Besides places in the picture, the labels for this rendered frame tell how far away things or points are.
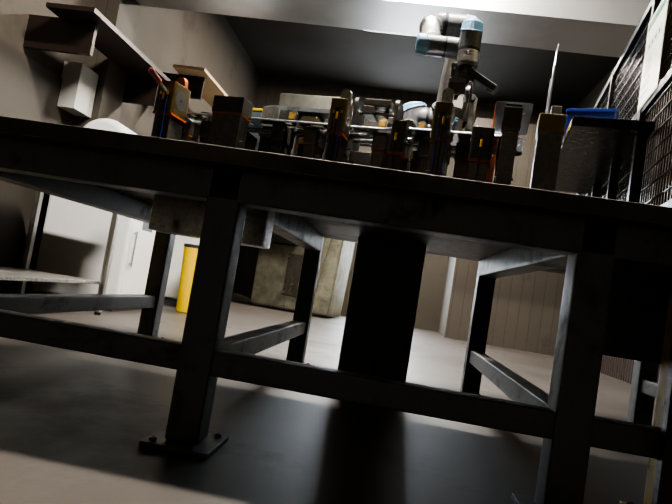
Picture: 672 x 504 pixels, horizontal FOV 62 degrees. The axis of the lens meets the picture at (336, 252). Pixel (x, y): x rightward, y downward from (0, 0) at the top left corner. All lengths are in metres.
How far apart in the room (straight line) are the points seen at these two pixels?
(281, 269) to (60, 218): 3.60
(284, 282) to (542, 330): 3.32
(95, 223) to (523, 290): 5.20
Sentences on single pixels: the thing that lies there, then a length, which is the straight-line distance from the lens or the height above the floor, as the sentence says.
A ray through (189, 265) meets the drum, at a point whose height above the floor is 0.40.
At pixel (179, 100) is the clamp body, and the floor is 1.00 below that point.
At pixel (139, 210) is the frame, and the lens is 2.63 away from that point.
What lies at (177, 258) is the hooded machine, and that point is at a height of 0.44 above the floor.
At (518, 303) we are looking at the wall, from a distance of 7.47.
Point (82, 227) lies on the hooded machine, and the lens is 4.28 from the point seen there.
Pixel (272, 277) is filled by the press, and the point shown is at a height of 0.40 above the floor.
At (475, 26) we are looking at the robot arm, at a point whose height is 1.37.
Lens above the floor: 0.42
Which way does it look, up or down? 3 degrees up
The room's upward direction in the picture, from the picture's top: 9 degrees clockwise
